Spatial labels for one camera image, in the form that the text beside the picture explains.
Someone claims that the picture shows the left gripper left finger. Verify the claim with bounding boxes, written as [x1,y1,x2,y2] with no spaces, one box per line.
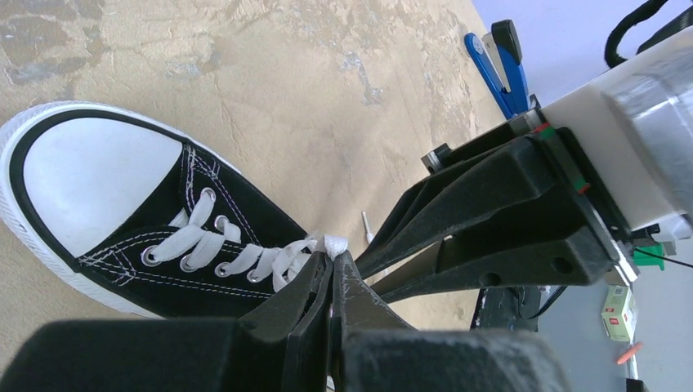
[230,252,333,391]

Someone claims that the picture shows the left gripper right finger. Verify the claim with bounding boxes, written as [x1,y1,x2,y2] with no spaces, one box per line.
[330,252,413,391]

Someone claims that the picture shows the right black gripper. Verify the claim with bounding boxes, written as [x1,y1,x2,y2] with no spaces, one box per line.
[354,108,693,304]

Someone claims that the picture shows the black white canvas sneaker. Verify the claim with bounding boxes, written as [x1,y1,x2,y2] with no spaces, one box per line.
[1,101,317,318]

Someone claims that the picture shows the white shoelace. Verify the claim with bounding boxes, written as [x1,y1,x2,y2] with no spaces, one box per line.
[141,188,349,292]

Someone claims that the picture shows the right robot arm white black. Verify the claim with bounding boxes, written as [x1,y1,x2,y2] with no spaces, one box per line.
[356,29,692,303]

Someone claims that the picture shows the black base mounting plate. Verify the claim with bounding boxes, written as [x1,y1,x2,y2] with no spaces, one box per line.
[470,286,541,332]

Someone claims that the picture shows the small green white box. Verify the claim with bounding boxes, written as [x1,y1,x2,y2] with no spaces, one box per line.
[601,285,638,342]

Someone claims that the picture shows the orange small object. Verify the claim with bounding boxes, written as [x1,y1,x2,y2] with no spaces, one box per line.
[616,341,643,365]

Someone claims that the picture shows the blue black stapler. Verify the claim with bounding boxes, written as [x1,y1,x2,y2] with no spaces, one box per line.
[463,19,532,119]

